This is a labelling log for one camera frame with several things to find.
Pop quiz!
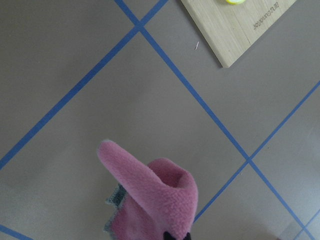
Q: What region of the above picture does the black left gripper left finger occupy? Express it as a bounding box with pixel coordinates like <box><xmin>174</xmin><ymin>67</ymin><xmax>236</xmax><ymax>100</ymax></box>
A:
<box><xmin>163</xmin><ymin>231</ymin><xmax>176</xmax><ymax>240</ymax></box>

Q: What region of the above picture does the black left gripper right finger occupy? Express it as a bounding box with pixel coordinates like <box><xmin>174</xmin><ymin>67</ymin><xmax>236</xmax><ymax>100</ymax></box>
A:
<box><xmin>183</xmin><ymin>232</ymin><xmax>191</xmax><ymax>240</ymax></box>

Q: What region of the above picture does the pink wiping cloth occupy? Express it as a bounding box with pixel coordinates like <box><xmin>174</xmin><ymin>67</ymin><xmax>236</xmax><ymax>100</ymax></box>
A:
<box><xmin>97</xmin><ymin>140</ymin><xmax>198</xmax><ymax>240</ymax></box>

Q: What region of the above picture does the bamboo cutting board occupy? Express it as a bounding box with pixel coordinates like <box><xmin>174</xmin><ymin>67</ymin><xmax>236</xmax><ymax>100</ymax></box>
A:
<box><xmin>182</xmin><ymin>0</ymin><xmax>295</xmax><ymax>68</ymax></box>

